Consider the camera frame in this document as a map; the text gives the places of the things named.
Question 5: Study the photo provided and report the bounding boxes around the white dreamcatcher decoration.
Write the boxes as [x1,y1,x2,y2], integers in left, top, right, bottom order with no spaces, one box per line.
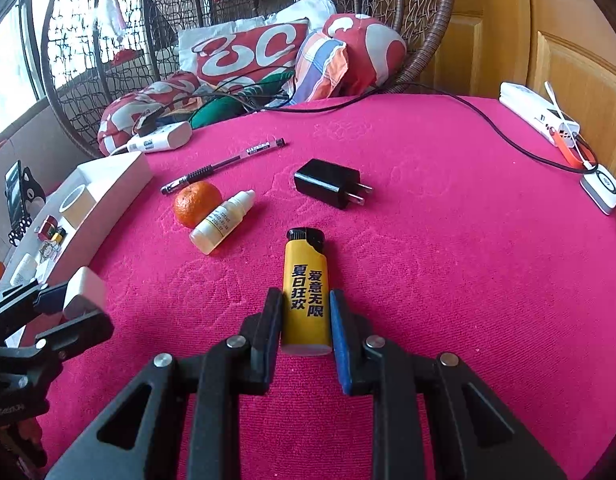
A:
[95,0,144,68]

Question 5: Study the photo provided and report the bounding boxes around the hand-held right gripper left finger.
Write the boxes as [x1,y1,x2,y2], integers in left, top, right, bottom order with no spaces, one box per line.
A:
[45,287,283,480]

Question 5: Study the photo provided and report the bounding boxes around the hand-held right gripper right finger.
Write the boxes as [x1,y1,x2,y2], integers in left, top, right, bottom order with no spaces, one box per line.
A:
[328,288,568,480]

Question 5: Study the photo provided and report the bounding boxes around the white box tray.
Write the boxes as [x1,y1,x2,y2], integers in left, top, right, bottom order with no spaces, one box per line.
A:
[0,151,155,293]

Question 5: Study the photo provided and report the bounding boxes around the green cloth bag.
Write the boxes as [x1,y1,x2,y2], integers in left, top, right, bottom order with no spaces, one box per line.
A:
[188,67,296,130]

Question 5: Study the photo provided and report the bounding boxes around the red white patterned cushions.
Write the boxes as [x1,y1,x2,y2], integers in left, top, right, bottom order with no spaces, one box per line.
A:
[177,0,337,73]

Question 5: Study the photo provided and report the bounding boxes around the small clear dropper bottle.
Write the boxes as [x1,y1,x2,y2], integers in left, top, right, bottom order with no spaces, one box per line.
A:
[189,190,256,255]

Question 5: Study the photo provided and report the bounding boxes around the short white cable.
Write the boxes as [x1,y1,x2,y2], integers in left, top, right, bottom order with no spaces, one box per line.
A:
[544,81,598,171]

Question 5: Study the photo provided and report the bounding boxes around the long black cable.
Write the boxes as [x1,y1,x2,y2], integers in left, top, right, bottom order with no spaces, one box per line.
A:
[263,82,588,176]

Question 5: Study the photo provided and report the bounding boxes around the tangled black cables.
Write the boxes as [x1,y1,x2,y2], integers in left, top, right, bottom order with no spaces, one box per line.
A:
[133,62,299,126]

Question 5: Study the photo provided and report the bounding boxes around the brown tape roll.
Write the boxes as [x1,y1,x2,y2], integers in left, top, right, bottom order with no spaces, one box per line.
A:
[58,184,96,230]

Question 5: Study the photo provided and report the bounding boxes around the white power strip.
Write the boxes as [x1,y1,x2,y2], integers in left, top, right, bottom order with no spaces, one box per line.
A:
[125,120,193,153]

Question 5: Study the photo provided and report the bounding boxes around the white square device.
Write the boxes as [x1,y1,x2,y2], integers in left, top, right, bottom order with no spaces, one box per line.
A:
[580,164,616,216]

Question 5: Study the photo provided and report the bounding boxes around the round red patterned cushion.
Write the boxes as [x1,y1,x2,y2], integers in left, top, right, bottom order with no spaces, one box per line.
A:
[322,12,407,96]

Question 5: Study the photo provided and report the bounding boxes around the rectangular red patterned cushion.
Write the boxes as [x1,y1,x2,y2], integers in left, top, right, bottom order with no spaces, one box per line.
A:
[193,19,311,88]

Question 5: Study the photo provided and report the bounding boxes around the white plug charger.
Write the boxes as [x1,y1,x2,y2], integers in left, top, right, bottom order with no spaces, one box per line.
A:
[62,266,108,322]

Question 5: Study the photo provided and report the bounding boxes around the black cat phone stand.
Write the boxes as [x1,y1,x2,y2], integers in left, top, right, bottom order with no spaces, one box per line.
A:
[4,160,48,248]

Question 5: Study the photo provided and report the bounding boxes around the plaid colourful cushion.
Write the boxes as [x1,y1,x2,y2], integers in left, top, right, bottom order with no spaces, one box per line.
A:
[290,30,349,106]

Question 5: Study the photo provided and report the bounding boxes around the tangerine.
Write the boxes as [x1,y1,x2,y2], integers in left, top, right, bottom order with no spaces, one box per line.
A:
[174,181,223,229]

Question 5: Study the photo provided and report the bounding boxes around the wooden door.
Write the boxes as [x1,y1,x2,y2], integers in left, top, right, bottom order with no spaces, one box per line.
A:
[423,0,616,191]

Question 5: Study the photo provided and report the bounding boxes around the crumpled red patterned cushion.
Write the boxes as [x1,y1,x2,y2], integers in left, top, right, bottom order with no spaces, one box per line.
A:
[98,72,203,157]

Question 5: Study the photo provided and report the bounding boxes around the large yellow lighter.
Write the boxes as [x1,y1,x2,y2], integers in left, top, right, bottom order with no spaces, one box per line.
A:
[280,227,333,358]

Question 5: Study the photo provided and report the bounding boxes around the white power bank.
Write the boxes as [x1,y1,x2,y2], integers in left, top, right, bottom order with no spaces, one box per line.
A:
[499,81,581,147]

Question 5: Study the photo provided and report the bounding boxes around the black gel pen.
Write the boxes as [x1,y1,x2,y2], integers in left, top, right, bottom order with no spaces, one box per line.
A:
[160,137,287,196]

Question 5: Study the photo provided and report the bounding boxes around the black plug charger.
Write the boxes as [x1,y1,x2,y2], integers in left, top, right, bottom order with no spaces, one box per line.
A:
[294,158,375,211]

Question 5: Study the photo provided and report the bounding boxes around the window with metal grille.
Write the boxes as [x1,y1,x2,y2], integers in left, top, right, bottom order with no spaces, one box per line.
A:
[0,0,64,146]

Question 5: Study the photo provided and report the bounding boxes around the orange strap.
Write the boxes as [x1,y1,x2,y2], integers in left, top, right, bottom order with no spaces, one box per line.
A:
[550,127,597,171]

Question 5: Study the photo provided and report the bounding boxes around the wicker hanging chair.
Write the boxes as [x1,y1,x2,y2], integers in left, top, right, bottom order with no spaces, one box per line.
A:
[40,0,456,158]

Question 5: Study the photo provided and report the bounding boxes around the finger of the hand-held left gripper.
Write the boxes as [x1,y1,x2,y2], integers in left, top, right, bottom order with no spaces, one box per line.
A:
[18,310,115,376]
[0,281,70,346]

